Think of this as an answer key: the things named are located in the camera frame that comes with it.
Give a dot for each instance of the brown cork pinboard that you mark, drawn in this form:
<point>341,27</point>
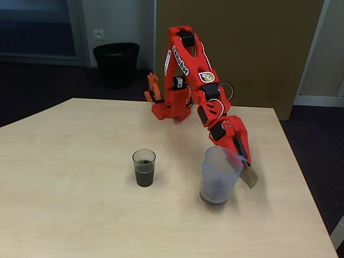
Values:
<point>255,40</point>

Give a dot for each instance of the translucent plastic measuring jug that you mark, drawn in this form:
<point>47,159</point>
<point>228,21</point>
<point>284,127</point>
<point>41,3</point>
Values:
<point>217,180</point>

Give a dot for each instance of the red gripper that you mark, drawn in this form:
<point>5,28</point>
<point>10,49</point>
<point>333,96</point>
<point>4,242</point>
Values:
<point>231,133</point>

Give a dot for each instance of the small clear drinking glass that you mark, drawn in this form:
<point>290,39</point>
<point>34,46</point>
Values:
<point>144,169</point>

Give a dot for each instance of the orange table clamp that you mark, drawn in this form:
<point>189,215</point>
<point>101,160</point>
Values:
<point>153,88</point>

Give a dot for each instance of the white wall socket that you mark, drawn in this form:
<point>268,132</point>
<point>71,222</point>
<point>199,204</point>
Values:
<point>98,34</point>

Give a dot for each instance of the glass door panel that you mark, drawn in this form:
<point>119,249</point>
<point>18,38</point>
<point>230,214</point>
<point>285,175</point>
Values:
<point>35,32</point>

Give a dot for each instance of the black waste bin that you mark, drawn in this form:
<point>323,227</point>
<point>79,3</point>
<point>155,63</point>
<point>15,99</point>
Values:
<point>117,64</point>

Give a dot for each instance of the red robot arm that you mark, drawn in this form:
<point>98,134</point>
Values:
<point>188,61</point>

